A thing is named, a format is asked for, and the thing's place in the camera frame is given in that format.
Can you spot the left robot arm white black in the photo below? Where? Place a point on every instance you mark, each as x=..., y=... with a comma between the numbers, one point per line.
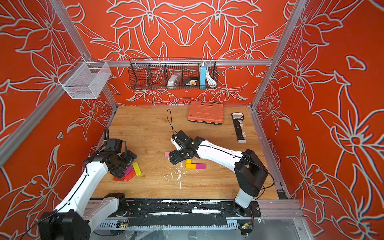
x=70, y=220

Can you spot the red plastic tool case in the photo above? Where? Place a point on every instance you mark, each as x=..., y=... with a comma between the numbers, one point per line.
x=209, y=113

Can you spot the magenta block front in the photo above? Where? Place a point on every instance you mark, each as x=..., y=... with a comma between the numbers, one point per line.
x=128, y=170

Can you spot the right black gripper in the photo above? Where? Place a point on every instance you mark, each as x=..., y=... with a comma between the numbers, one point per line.
x=177, y=159

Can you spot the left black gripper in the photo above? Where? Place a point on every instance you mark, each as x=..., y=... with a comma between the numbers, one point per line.
x=119, y=172

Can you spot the red long block front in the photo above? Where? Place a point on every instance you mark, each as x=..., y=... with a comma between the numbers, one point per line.
x=129, y=176

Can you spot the orange yellow block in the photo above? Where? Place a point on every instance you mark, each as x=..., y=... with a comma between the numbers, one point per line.
x=190, y=166

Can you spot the black strip tool with white end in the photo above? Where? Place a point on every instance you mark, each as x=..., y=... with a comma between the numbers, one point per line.
x=237, y=119

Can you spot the white wire basket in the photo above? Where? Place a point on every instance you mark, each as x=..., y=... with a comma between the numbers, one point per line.
x=86, y=80

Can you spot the magenta block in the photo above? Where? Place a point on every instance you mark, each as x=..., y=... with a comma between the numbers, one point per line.
x=128, y=170
x=201, y=166

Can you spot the light blue box in basket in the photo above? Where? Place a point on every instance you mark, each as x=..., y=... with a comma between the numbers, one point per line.
x=203, y=72

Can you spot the black box in basket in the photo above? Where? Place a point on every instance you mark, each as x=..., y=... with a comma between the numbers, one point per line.
x=191, y=82

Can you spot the black wire wall basket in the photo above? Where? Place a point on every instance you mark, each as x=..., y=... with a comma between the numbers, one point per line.
x=148, y=74

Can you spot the silver bag in basket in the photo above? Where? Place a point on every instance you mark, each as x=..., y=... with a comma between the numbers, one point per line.
x=174, y=81

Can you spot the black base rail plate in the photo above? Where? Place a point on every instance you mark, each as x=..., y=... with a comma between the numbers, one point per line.
x=182, y=214

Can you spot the yellow long block front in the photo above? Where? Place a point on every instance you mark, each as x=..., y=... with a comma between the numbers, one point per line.
x=137, y=169

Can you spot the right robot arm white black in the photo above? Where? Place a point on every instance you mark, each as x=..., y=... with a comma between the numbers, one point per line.
x=250, y=172

